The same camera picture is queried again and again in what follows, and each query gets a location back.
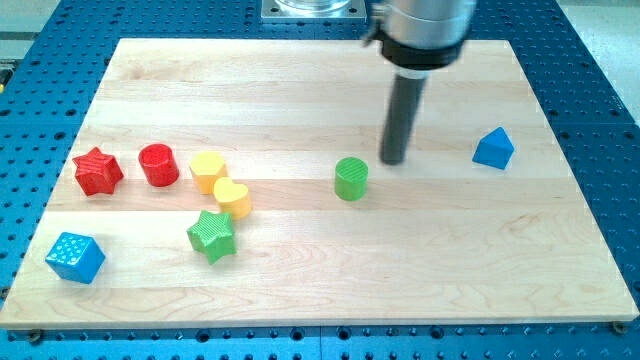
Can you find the blue cube block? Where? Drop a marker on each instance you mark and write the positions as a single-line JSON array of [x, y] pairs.
[[75, 257]]

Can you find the blue perforated metal table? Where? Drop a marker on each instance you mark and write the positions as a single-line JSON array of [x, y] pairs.
[[51, 90]]

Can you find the yellow hexagon block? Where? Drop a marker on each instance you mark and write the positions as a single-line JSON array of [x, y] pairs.
[[206, 168]]

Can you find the red cylinder block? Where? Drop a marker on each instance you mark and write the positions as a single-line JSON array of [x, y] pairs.
[[159, 165]]

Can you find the light wooden board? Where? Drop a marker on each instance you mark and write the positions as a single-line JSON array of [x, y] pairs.
[[439, 239]]

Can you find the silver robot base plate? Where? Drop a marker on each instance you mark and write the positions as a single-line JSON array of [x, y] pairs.
[[290, 11]]

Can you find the yellow heart block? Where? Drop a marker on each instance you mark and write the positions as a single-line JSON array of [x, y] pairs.
[[233, 198]]

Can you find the blue triangular prism block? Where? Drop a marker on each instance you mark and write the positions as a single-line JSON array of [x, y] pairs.
[[494, 150]]

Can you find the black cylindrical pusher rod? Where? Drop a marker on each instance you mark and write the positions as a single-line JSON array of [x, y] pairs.
[[405, 99]]

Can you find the green cylinder block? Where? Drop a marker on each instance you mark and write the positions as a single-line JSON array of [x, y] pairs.
[[351, 176]]

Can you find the red star block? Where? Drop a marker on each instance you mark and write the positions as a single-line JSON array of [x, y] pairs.
[[97, 172]]

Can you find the green star block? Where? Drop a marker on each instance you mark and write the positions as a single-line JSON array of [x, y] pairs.
[[213, 235]]

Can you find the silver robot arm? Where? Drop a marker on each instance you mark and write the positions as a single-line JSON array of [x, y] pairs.
[[417, 37]]

